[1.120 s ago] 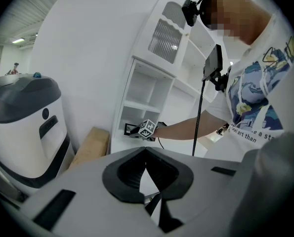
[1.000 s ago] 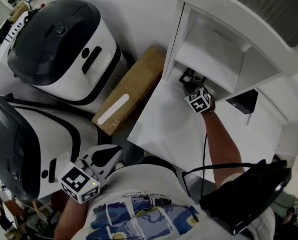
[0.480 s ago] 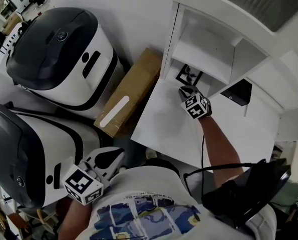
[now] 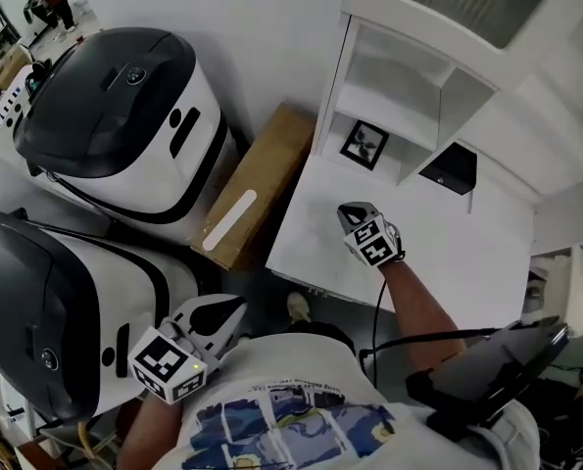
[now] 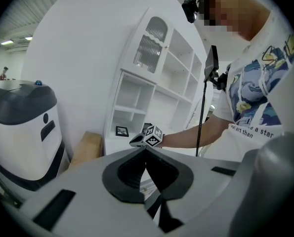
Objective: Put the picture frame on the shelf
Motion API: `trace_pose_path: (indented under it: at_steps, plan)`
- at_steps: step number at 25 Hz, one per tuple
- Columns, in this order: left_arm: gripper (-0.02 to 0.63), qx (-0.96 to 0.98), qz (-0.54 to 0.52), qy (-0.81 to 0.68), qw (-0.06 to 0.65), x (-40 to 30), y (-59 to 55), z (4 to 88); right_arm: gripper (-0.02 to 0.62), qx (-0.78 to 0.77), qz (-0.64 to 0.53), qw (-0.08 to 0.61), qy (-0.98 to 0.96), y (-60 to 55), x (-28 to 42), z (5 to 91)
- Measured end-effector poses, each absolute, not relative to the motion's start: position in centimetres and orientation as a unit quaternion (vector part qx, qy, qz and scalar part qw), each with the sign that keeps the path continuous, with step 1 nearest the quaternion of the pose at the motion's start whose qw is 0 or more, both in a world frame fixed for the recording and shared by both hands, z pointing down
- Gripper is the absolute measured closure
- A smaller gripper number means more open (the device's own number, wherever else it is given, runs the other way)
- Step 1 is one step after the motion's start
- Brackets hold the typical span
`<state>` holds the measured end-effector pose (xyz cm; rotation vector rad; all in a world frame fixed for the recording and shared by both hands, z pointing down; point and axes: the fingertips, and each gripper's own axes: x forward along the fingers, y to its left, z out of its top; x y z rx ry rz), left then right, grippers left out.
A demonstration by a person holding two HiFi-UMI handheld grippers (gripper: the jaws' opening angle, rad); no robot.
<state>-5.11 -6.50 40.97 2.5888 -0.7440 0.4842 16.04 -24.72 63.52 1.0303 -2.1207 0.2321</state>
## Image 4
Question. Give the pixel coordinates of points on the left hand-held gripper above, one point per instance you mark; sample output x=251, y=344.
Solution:
x=166, y=365

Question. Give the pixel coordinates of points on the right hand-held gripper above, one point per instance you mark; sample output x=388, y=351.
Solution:
x=374, y=243

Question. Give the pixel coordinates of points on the black framed picture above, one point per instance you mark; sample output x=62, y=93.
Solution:
x=364, y=145

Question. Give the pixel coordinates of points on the person's right forearm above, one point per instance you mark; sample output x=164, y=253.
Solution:
x=418, y=311

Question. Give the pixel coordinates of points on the person's left forearm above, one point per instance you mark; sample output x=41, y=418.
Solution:
x=149, y=434

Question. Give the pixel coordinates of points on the white desk with hutch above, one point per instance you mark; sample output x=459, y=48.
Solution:
x=443, y=272

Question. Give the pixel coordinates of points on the person's left hand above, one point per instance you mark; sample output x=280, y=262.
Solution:
x=183, y=333

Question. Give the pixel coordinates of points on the person's right hand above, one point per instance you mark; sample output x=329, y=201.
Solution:
x=396, y=240

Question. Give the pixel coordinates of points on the person's white shoe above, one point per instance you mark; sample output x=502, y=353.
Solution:
x=299, y=306

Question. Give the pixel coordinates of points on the long brown cardboard box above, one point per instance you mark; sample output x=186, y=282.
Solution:
x=261, y=184

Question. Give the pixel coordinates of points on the person's black trousers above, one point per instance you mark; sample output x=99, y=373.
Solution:
x=325, y=336

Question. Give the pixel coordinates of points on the small black box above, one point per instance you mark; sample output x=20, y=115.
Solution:
x=450, y=169

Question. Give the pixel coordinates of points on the person's white printed shirt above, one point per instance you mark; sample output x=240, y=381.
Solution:
x=320, y=409

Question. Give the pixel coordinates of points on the white and black mobile robot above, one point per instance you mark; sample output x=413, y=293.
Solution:
x=65, y=311
x=124, y=130

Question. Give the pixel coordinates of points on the grey chair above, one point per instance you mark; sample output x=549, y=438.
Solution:
x=70, y=446

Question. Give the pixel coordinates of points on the black waist-mounted device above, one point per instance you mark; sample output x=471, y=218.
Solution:
x=492, y=375

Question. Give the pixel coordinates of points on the small brown cardboard box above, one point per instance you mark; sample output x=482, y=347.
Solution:
x=12, y=66

